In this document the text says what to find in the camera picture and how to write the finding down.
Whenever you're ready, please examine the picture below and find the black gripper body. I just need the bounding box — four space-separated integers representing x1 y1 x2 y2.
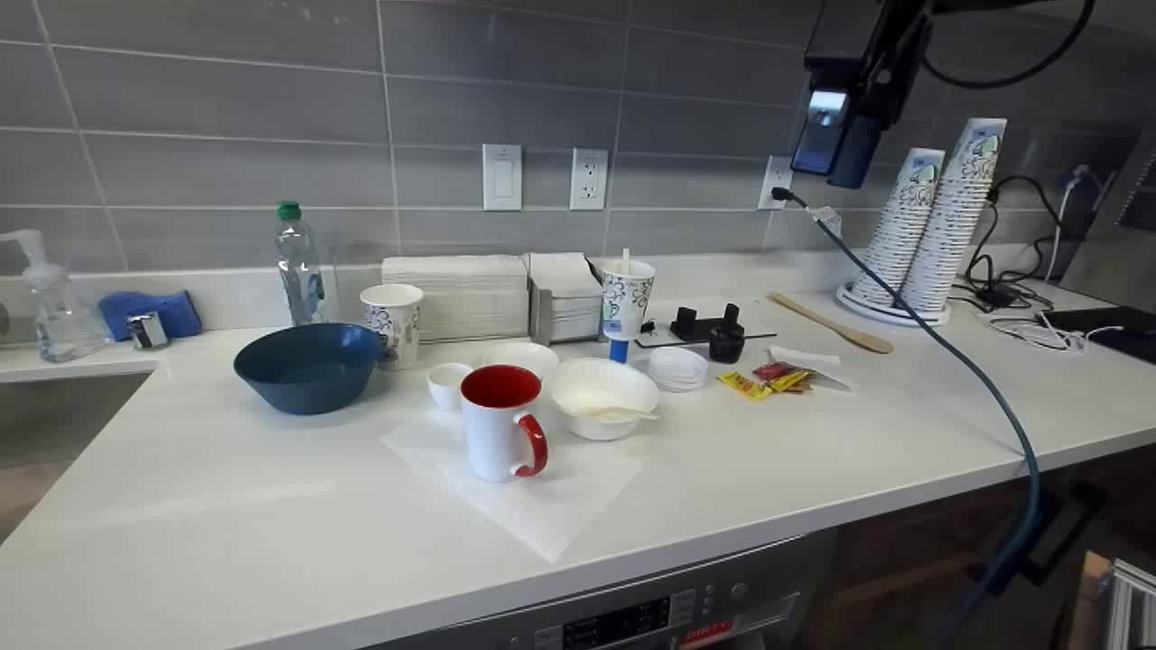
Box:
788 50 897 193

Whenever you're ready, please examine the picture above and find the small black object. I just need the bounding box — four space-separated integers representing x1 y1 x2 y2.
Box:
705 322 747 368

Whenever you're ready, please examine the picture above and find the white bowl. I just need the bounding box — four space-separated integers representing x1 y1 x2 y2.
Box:
549 354 666 445

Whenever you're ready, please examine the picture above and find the dark blue bowl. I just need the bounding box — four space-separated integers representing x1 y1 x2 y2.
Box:
232 317 392 418

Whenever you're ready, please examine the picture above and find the short paper cup stack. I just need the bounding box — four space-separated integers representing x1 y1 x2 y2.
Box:
848 144 952 310

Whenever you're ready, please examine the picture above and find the white plate under cup stacks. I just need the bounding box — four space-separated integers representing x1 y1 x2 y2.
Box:
834 281 953 334

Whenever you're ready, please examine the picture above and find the wooden spoon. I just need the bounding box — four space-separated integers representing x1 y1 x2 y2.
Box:
766 288 901 358

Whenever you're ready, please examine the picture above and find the white paper sachet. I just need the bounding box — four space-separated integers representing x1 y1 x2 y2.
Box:
766 343 847 372

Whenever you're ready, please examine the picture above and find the large black plastic holder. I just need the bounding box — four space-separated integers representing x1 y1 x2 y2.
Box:
670 300 747 348

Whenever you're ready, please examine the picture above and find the clear plastic lid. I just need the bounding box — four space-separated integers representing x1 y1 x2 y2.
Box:
646 343 714 399

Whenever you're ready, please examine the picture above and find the blue capped white tube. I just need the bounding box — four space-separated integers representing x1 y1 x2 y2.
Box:
605 300 641 368

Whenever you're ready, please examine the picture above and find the metal napkin dispenser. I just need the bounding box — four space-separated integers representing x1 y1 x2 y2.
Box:
524 251 608 348

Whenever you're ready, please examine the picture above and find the black flat tablet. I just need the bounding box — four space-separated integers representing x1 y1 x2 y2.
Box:
1044 304 1156 368

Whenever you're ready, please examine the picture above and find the dark cabinet front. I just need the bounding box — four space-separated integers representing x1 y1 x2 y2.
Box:
826 445 1156 650

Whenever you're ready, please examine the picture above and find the white mug red inside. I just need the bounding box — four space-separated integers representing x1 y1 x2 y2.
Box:
457 360 552 488

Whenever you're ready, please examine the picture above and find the small white cup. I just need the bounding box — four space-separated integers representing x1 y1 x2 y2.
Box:
422 360 476 413

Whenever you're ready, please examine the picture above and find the white paper napkin mat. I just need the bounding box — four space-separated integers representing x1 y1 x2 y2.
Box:
378 413 646 566

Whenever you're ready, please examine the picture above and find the patterned paper cup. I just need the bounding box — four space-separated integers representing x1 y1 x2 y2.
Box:
358 281 428 372

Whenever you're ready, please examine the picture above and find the appliance control panel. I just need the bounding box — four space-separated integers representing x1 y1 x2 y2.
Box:
358 529 847 650

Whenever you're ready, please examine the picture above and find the clear bottle green cap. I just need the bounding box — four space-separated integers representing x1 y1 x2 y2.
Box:
270 198 331 328

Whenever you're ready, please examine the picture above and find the blue sponge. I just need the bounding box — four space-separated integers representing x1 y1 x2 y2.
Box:
95 285 205 348

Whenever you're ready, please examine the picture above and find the small metal tin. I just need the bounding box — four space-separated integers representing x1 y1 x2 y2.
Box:
123 309 175 354

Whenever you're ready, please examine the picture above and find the clear soap dispenser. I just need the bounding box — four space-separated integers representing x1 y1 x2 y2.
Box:
0 227 95 368

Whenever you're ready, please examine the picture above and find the white wall outlet with plug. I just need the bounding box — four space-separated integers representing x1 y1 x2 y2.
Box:
755 151 799 212

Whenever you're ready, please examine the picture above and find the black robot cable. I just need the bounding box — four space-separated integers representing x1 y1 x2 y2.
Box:
919 0 1103 96

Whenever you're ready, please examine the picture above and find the black power cable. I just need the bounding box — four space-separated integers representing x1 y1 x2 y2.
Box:
962 174 1088 310

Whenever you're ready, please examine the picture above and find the white cable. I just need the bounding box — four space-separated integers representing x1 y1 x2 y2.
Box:
999 304 1123 358

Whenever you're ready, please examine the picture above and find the white light switch plate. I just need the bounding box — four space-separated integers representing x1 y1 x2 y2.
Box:
476 140 527 217

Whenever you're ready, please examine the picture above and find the blue cable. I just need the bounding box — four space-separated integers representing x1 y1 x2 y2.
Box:
771 181 1048 650

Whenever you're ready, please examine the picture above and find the wooden frame piece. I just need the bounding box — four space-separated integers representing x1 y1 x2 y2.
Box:
1061 545 1156 650

